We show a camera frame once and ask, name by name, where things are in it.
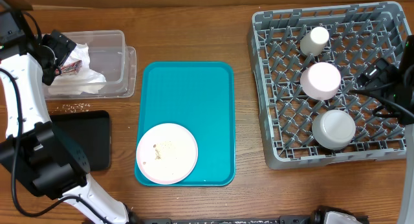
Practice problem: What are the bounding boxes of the red snack wrapper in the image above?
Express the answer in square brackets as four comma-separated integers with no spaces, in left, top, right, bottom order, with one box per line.
[55,60,82,76]

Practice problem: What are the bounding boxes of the white napkin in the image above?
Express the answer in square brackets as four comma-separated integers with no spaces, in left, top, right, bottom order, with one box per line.
[47,44,106,95]

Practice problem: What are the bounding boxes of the grey bowl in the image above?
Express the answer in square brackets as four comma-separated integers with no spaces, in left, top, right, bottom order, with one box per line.
[312,109,356,150]

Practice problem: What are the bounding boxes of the white cup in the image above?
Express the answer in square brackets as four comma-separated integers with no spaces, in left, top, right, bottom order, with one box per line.
[300,27,329,56]

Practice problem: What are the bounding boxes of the pink plate with rice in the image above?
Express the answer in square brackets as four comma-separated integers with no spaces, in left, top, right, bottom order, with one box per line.
[136,123,198,185]

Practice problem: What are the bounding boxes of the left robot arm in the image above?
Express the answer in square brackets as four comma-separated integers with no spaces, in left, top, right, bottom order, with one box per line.
[1,27,138,223]

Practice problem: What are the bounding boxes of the clear plastic bin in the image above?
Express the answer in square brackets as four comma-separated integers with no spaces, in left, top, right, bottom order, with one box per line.
[43,30,137,100]

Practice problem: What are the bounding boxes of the spilled rice grains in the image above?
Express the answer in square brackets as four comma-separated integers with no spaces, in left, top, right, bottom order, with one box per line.
[49,102,91,115]

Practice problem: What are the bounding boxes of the black tray bin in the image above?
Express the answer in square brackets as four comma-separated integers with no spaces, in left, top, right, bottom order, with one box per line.
[50,110,111,171]

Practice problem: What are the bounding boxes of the grey dish rack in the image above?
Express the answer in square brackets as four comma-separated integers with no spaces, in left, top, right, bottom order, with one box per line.
[247,1,411,170]

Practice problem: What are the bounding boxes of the teal plastic tray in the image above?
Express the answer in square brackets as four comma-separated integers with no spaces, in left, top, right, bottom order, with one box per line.
[137,62,236,186]

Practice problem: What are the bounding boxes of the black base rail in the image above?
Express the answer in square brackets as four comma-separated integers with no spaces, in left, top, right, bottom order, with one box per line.
[132,205,370,224]

